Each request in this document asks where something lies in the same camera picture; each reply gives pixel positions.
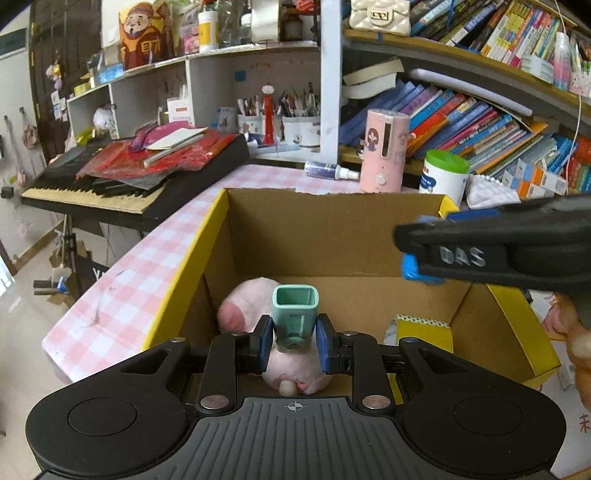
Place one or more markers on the white booklet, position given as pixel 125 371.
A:
pixel 175 141

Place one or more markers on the green board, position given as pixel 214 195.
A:
pixel 13 42

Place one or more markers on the large pink plush pig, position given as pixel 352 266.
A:
pixel 240 304

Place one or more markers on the white wooden bookshelf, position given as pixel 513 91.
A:
pixel 330 92

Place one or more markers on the cream quilted handbag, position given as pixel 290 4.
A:
pixel 378 16

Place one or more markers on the white jar green lid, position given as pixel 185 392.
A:
pixel 443 182

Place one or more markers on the light blue box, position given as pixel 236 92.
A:
pixel 111 74

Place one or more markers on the mint green plastic case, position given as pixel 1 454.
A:
pixel 295 318

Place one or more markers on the white pen cup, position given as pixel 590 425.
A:
pixel 291 131
pixel 310 131
pixel 249 125

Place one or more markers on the black keyboard stand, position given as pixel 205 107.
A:
pixel 69 258

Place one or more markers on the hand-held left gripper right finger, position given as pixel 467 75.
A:
pixel 325 344

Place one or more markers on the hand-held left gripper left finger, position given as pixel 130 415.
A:
pixel 263 344

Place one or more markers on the white red small box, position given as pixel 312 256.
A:
pixel 179 110

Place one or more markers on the orange white box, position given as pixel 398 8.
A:
pixel 512 182
pixel 542 177

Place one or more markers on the red tassel ornament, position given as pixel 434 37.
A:
pixel 268 115

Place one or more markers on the black electronic keyboard piano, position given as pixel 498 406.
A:
pixel 92 196

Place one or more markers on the small pink plush toy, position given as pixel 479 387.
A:
pixel 565 318

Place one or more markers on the fortune god figure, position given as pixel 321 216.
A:
pixel 143 41

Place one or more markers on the long white tube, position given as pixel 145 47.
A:
pixel 471 87

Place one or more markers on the dark wooden door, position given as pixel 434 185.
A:
pixel 64 46

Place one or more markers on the pink checked printed tablecloth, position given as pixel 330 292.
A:
pixel 138 277

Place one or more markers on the white shelf unit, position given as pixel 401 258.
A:
pixel 217 87

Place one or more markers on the row of colourful books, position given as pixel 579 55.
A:
pixel 498 27
pixel 461 124

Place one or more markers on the pile of red packets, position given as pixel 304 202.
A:
pixel 194 154

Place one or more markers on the yellow cardboard box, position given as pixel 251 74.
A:
pixel 332 240

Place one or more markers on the blue spray bottle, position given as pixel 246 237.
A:
pixel 323 169

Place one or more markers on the thick white paged book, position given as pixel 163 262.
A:
pixel 374 71
pixel 367 90

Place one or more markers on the white quilted pouch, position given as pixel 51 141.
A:
pixel 489 194

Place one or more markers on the pastel glitter bottle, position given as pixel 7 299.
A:
pixel 562 60

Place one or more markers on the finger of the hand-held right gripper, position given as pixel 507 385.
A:
pixel 471 215
pixel 457 244

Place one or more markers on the white bottle yellow label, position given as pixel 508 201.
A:
pixel 207 32

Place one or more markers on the pink cylindrical appliance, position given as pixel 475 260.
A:
pixel 383 152

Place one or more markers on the white plastic bag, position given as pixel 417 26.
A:
pixel 104 120

